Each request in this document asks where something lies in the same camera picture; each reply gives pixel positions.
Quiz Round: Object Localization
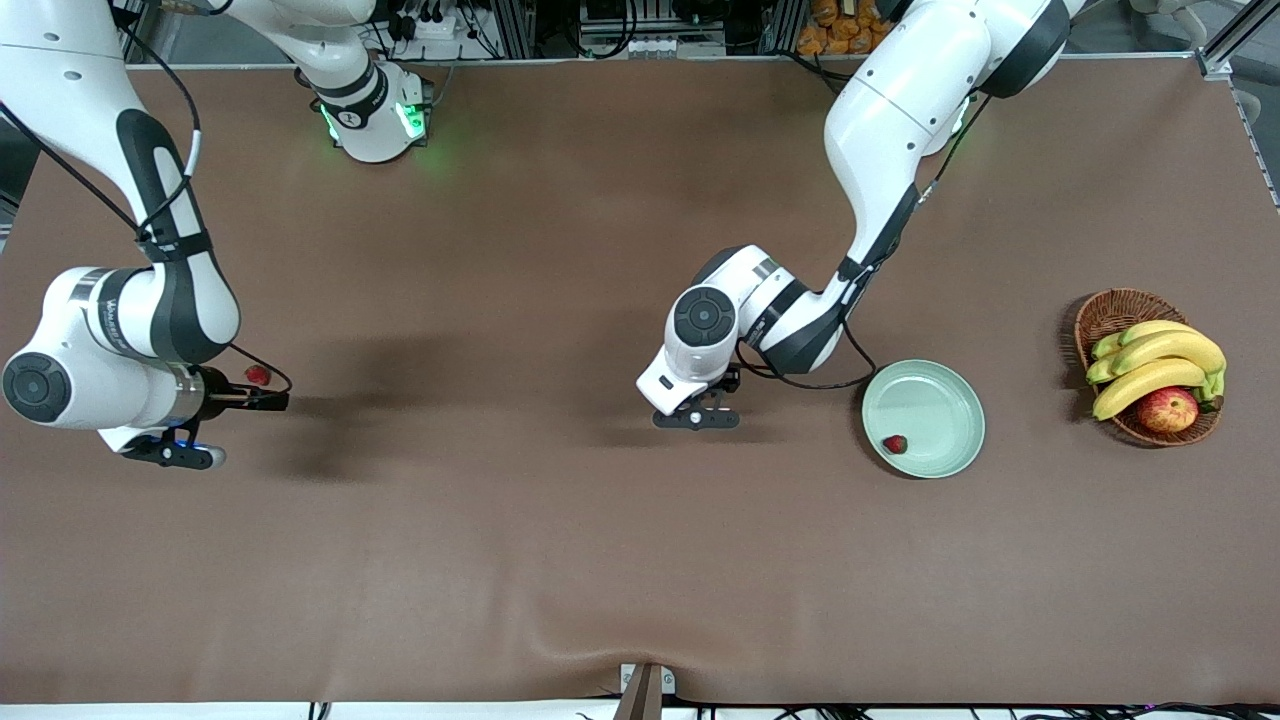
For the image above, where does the red apple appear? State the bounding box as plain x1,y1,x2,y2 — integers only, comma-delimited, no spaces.
1137,387,1199,434

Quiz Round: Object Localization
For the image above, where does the yellow green banana bunch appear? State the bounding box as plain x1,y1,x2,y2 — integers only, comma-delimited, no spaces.
1086,320,1227,422

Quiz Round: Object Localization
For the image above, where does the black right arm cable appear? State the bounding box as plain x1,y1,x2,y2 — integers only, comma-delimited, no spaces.
0,10,295,397

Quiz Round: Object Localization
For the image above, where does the metal bracket with brown bar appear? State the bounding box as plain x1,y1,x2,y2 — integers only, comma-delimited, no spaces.
613,663,676,720

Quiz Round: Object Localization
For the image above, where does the white power strip with plugs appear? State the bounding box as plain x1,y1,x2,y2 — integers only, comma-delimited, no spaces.
385,0,463,43

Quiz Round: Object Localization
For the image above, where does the light green plate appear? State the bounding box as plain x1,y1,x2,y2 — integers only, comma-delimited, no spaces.
862,360,986,479

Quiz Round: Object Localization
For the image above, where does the aluminium frame post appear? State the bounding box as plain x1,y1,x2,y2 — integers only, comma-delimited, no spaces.
1195,0,1280,81

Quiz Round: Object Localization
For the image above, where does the bag of orange buns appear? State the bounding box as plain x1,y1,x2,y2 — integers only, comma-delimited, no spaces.
797,0,891,57

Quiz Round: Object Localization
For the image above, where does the brown table cloth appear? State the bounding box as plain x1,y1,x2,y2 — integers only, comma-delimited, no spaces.
0,57,1280,706

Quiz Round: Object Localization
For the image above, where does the brown wicker basket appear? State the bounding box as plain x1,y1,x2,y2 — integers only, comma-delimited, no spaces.
1075,289,1223,448

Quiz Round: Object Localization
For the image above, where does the long white power strip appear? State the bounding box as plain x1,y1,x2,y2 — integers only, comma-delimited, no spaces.
620,38,727,59

